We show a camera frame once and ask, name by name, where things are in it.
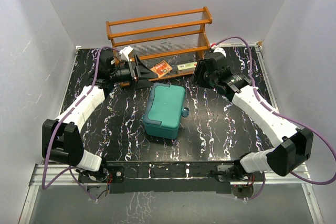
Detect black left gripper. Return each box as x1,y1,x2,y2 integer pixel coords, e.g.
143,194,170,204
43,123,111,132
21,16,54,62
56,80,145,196
109,55,158,90

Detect green medicine kit box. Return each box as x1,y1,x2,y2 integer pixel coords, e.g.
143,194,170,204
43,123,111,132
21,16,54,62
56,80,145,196
142,82,189,140

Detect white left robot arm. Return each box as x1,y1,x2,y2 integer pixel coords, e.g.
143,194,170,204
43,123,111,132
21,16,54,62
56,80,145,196
42,46,156,182

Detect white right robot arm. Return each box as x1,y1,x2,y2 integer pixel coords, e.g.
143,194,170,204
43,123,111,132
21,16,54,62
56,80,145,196
192,52,313,180

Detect cream long medicine box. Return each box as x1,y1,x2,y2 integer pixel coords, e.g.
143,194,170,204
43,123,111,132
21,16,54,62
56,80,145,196
177,61,197,74

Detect orange patterned medicine box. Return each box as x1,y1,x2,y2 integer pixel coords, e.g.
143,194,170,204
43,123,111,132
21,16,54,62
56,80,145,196
151,60,173,78

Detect orange wooden shelf rack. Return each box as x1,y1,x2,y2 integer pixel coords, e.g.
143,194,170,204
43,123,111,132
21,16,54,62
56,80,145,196
106,6,213,88

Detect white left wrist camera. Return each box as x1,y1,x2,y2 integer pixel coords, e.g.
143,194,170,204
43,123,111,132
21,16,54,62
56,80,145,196
119,46,133,62

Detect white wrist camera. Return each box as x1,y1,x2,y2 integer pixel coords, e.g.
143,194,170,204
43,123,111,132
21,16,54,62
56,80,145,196
211,45,226,57
119,46,133,62

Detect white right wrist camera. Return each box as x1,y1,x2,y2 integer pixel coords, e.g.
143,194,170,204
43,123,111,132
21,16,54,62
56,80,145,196
211,45,226,57

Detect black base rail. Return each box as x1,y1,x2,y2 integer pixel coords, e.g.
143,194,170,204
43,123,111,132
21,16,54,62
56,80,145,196
79,161,263,196

